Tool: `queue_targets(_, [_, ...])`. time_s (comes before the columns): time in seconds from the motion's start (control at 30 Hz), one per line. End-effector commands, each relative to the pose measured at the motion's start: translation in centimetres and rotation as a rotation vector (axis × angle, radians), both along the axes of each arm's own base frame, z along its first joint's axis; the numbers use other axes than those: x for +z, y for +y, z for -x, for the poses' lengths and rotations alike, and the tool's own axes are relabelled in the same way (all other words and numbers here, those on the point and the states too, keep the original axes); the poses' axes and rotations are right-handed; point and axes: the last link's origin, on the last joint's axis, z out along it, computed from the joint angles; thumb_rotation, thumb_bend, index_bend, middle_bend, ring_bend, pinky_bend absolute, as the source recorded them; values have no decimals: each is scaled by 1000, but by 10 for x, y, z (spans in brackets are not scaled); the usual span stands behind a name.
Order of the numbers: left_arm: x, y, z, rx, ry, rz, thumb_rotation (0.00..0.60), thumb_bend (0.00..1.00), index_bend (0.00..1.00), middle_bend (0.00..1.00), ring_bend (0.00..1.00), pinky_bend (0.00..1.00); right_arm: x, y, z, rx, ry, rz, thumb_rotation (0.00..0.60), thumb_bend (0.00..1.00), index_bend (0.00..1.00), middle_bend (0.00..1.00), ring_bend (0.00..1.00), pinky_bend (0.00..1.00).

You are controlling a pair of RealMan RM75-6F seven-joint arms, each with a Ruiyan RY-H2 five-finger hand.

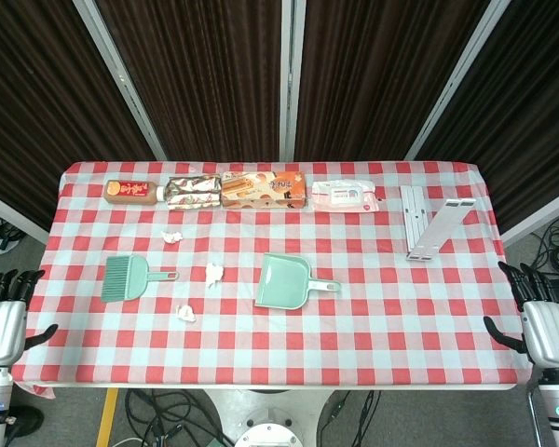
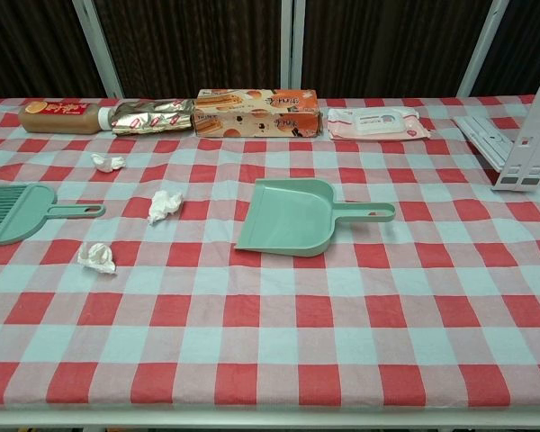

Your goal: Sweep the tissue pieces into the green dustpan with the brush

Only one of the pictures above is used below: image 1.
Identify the red white checkered tablecloth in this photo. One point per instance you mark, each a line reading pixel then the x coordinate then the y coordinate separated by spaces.
pixel 279 349

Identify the dark brown corrugated panel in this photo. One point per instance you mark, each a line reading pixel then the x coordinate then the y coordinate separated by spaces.
pixel 37 102
pixel 377 79
pixel 531 107
pixel 205 79

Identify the white paper scrap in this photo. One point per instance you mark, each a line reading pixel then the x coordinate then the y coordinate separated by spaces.
pixel 213 274
pixel 186 314
pixel 172 237

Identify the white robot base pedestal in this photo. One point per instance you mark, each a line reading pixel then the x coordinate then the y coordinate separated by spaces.
pixel 268 419

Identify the yellow floor tape strip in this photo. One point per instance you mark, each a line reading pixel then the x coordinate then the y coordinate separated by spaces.
pixel 107 419

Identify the silver foil snack pack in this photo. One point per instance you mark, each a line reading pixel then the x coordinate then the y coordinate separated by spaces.
pixel 193 193

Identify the grey metal partition post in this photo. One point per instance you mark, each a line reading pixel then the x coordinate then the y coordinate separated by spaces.
pixel 459 79
pixel 291 79
pixel 121 79

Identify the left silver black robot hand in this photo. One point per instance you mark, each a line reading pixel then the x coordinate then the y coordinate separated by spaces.
pixel 2 326

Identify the orange biscuit box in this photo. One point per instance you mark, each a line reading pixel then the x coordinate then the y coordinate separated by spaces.
pixel 261 191

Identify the grey metal partition rail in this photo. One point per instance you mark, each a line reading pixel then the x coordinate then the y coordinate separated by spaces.
pixel 14 215
pixel 540 216

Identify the pink white wet wipes pack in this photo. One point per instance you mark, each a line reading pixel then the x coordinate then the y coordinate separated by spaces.
pixel 344 196

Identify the green plastic hand brush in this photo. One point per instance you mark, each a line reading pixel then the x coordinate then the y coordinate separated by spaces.
pixel 123 279

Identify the white folding stand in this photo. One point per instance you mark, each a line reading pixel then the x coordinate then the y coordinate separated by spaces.
pixel 440 223

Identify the black shoe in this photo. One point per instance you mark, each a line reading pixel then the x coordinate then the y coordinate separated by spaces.
pixel 25 421

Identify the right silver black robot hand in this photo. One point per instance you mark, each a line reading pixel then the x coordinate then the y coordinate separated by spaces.
pixel 545 330

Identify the green plastic dustpan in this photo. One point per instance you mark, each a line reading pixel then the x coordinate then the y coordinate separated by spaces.
pixel 282 284

